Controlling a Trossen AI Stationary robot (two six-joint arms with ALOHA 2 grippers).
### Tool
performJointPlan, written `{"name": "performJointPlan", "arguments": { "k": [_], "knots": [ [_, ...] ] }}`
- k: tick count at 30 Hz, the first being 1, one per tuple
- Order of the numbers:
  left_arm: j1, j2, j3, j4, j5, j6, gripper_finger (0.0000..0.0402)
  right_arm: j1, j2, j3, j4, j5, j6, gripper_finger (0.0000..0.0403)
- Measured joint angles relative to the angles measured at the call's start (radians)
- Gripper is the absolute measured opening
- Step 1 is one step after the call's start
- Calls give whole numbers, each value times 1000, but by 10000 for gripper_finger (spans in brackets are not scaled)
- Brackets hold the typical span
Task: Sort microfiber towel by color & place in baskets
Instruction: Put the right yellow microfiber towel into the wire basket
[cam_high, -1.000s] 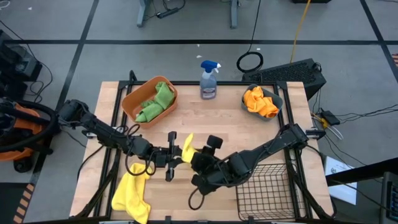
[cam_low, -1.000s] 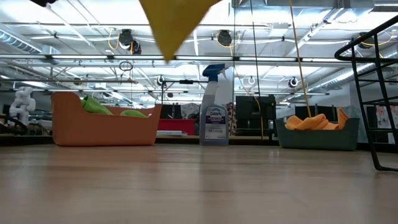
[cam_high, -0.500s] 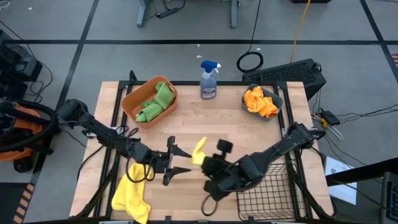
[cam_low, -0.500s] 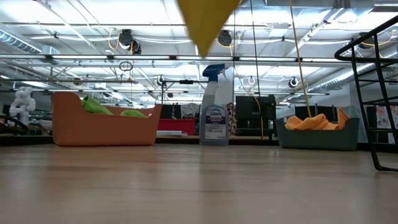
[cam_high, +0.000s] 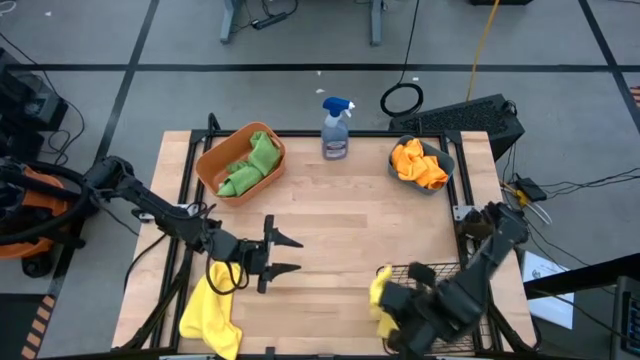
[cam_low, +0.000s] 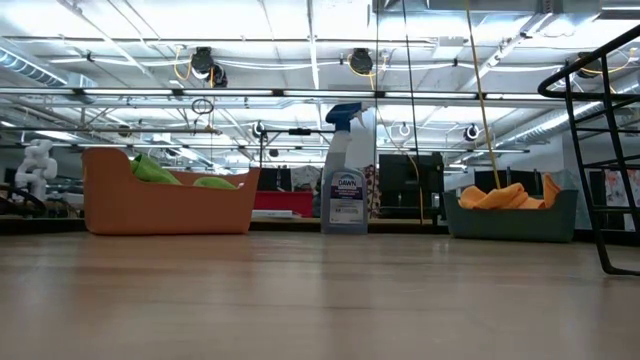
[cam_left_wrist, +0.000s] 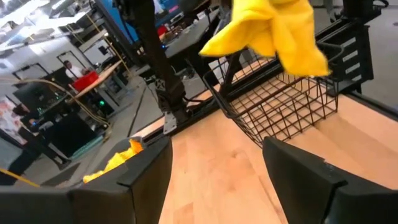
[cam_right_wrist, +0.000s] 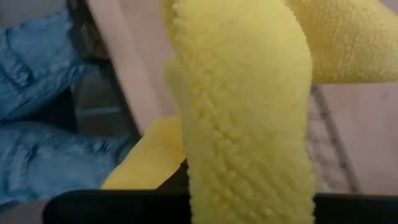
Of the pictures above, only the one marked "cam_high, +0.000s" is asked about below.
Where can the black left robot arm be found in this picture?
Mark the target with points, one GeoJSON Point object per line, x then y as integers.
{"type": "Point", "coordinates": [150, 204]}

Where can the orange shop vacuum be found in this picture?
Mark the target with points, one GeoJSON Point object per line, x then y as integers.
{"type": "Point", "coordinates": [37, 195]}

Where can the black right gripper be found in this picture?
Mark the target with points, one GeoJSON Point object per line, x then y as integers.
{"type": "Point", "coordinates": [410, 310]}

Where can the orange plastic basket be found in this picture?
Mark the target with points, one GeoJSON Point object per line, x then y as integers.
{"type": "Point", "coordinates": [215, 165]}

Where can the blue-capped spray bottle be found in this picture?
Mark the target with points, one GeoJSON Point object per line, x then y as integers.
{"type": "Point", "coordinates": [335, 140]}

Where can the black equipment box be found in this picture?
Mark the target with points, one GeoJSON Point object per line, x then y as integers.
{"type": "Point", "coordinates": [25, 105]}

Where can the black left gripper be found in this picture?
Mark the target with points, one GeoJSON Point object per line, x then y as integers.
{"type": "Point", "coordinates": [255, 256]}

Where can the black aluminium table frame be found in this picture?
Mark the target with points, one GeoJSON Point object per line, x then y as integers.
{"type": "Point", "coordinates": [365, 133]}

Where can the black power adapter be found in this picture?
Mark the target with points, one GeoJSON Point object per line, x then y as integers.
{"type": "Point", "coordinates": [531, 189]}

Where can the yellow microfiber towel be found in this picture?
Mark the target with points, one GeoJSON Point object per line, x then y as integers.
{"type": "Point", "coordinates": [378, 287]}
{"type": "Point", "coordinates": [210, 315]}

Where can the black beam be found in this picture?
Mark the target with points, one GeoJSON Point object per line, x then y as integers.
{"type": "Point", "coordinates": [590, 275]}

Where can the white paper sheet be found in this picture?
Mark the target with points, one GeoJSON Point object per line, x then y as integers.
{"type": "Point", "coordinates": [545, 290]}

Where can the black power strip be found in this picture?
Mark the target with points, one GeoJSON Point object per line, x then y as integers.
{"type": "Point", "coordinates": [270, 21]}

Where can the grey-blue plastic basket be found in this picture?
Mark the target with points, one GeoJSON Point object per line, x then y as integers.
{"type": "Point", "coordinates": [446, 161]}

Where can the grey desk leg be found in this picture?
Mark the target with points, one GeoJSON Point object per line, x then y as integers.
{"type": "Point", "coordinates": [229, 22]}
{"type": "Point", "coordinates": [376, 22]}

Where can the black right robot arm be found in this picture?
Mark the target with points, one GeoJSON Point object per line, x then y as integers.
{"type": "Point", "coordinates": [495, 250]}

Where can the grey device with screen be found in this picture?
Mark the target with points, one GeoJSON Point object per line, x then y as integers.
{"type": "Point", "coordinates": [627, 320]}

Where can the black perforated computer case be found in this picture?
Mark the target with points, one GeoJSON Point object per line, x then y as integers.
{"type": "Point", "coordinates": [460, 117]}

